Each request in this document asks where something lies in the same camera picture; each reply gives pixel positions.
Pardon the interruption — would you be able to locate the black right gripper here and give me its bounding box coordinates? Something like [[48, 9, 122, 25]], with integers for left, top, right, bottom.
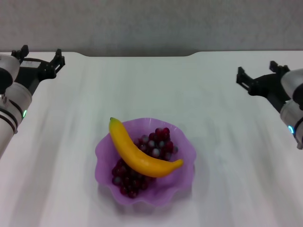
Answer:
[[236, 60, 292, 114]]

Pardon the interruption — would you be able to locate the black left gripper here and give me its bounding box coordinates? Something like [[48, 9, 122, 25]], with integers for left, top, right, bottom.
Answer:
[[11, 44, 66, 95]]

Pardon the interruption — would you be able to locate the red grape bunch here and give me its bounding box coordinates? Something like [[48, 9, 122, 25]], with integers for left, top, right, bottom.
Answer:
[[111, 127, 179, 199]]

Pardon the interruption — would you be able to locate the yellow banana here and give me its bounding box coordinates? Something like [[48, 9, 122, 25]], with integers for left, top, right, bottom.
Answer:
[[108, 117, 184, 178]]

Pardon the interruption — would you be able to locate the purple wavy plastic bowl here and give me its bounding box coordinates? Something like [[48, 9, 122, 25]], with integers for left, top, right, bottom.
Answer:
[[95, 117, 197, 207]]

